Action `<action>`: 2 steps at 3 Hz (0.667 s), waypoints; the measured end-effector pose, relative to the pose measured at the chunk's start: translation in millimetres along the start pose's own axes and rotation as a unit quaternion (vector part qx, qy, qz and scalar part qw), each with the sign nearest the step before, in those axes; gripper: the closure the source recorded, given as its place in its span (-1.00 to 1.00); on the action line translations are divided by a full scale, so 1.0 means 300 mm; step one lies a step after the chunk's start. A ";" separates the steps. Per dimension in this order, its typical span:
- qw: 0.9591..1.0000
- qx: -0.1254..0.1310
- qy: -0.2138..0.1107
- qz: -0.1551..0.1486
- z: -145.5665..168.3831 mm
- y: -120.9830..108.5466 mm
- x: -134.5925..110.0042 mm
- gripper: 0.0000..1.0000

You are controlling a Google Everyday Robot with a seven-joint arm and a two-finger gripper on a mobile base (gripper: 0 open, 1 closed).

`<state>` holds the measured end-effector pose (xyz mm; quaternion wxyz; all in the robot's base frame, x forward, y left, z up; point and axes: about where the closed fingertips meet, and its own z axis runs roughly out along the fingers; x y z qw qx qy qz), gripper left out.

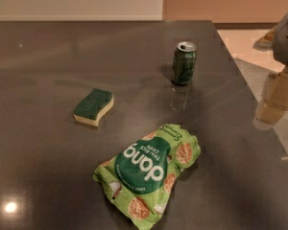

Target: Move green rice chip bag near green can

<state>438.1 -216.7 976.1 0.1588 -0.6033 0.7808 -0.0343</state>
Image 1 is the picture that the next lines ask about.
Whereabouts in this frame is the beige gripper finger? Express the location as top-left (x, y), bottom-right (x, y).
top-left (268, 67), bottom-right (288, 110)
top-left (256, 101), bottom-right (288, 125)

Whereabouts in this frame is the green and yellow sponge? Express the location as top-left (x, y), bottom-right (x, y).
top-left (73, 88), bottom-right (114, 127)

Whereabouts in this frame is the green soda can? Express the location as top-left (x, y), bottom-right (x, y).
top-left (172, 41), bottom-right (197, 85)

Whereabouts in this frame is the green rice chip bag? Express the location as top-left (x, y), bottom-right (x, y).
top-left (93, 124), bottom-right (201, 230)

